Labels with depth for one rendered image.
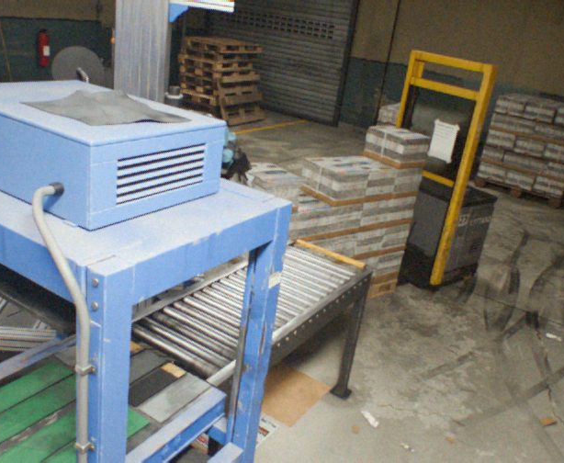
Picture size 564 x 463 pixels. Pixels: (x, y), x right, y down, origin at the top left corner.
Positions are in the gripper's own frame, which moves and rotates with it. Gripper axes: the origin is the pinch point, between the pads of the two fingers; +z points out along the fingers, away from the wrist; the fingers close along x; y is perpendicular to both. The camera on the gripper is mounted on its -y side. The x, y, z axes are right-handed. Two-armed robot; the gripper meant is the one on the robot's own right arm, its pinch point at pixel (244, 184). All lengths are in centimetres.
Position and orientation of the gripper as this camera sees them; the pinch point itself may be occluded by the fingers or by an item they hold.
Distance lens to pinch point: 355.9
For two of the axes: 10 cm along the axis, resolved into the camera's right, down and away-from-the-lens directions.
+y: 7.5, -5.6, 3.4
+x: -6.0, -3.7, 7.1
